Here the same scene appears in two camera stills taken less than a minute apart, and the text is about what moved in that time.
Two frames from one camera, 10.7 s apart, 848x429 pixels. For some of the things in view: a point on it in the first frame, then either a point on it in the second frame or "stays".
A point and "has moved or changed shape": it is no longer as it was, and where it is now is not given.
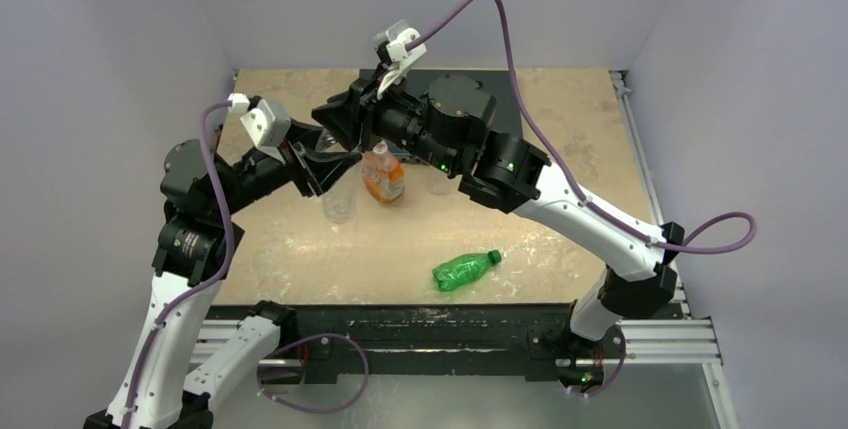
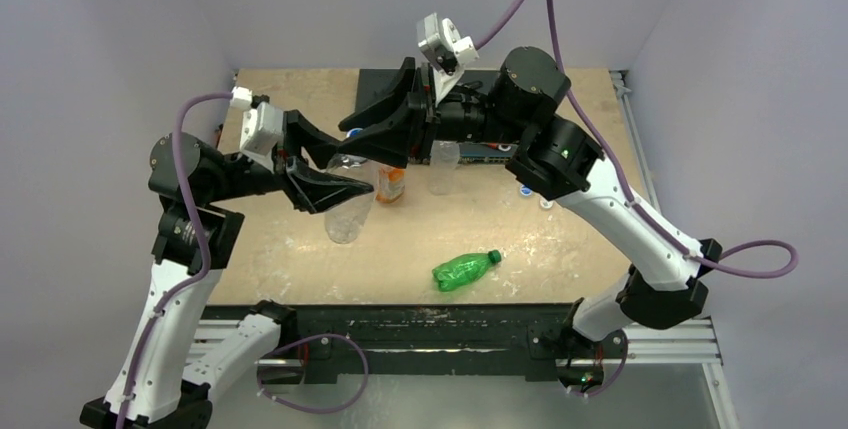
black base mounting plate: [333, 343] stays
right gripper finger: [342, 115] to [398, 142]
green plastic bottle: [457, 270] stays
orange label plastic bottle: [383, 174] stays
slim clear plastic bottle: [339, 203] has moved or changed shape
